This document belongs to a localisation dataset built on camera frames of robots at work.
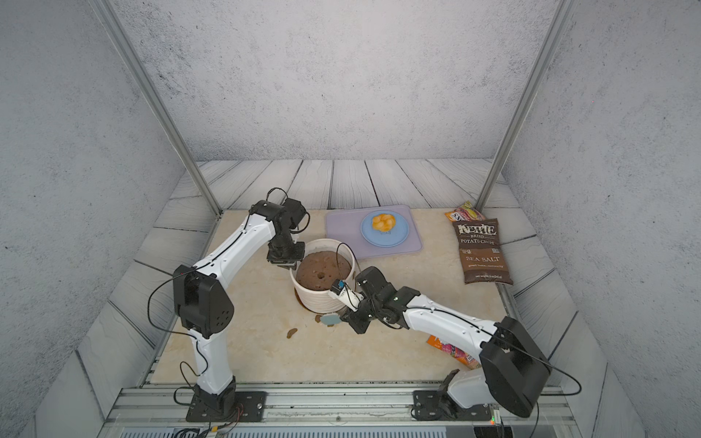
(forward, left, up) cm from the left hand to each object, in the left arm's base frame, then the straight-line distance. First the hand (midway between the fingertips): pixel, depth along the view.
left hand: (301, 267), depth 86 cm
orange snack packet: (+33, -63, -10) cm, 72 cm away
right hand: (-15, -13, -4) cm, 21 cm away
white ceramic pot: (-11, -5, -1) cm, 12 cm away
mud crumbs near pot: (-11, -4, -13) cm, 18 cm away
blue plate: (+20, -28, -12) cm, 37 cm away
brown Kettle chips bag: (+13, -64, -12) cm, 67 cm away
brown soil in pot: (+1, -5, -3) cm, 6 cm away
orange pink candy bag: (-23, -45, -12) cm, 52 cm away
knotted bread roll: (+28, -29, -10) cm, 41 cm away
